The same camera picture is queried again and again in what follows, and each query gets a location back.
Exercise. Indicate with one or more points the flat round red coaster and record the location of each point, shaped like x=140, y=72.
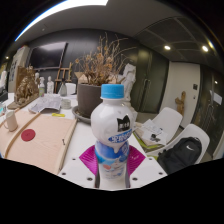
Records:
x=28, y=135

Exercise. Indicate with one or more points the open magazine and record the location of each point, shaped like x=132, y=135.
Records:
x=46, y=103

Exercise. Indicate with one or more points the grey spray bottle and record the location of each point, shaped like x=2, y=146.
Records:
x=63, y=89

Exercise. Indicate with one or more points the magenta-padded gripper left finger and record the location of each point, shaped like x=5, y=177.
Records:
x=87, y=160

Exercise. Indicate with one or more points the white chair with papers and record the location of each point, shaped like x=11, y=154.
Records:
x=170, y=118

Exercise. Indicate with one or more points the wooden easel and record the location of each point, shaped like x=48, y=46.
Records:
x=63, y=76

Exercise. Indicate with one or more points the wooden figure by wall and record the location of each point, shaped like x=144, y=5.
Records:
x=180, y=103

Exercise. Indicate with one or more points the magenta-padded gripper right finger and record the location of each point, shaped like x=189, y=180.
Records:
x=136, y=160

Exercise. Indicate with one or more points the black backpack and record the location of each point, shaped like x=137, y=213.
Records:
x=181, y=155

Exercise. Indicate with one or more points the dry plant in grey pot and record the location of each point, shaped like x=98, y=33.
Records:
x=88, y=98

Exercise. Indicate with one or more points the black wall screen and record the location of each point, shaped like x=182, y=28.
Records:
x=47, y=56

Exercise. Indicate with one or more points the cardboard box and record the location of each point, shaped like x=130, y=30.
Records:
x=81, y=78

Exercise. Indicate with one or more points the white cabinet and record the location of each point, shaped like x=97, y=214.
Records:
x=18, y=65

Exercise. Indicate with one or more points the grey plant saucer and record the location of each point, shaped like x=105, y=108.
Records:
x=80, y=116

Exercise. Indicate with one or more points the tall white plaster statue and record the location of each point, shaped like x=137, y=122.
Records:
x=129, y=80

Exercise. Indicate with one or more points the white chair behind table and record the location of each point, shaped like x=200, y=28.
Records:
x=70, y=89

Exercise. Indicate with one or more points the white chair with backpack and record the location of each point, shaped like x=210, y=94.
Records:
x=196, y=131

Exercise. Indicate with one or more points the small white figurine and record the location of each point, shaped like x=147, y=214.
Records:
x=50, y=86

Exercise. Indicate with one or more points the yellow marker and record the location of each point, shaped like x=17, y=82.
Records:
x=58, y=115

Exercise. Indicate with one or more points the stack of papers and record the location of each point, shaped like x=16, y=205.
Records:
x=150, y=131

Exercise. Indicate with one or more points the green-labelled white bottle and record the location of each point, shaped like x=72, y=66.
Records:
x=41, y=89

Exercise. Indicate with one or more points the white mug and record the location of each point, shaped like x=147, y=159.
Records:
x=10, y=121

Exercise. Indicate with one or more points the white bottle with blue cap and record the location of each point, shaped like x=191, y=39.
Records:
x=111, y=126

